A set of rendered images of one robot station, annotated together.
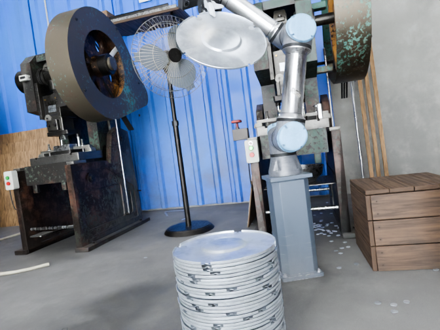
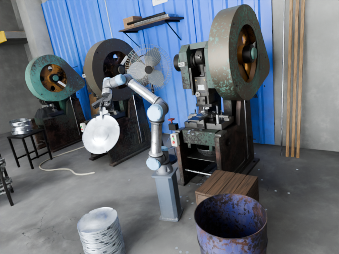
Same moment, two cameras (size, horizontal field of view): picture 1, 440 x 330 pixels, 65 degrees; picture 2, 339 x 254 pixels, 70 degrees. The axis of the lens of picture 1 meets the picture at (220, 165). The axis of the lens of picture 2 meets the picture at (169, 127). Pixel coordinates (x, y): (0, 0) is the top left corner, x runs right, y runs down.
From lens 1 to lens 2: 147 cm
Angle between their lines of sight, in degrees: 29
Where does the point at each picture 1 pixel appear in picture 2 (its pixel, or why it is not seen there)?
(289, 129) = (149, 161)
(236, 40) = (105, 136)
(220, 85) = not seen: hidden behind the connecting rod
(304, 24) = (154, 112)
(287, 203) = (160, 187)
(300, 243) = (167, 205)
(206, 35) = (95, 132)
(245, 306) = (92, 247)
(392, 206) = not seen: hidden behind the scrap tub
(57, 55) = (89, 75)
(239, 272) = (88, 237)
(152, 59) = (137, 71)
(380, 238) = not seen: hidden behind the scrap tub
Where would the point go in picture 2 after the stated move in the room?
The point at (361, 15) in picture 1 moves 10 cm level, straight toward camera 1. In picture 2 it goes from (225, 76) to (218, 78)
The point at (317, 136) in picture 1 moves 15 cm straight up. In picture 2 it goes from (210, 136) to (209, 122)
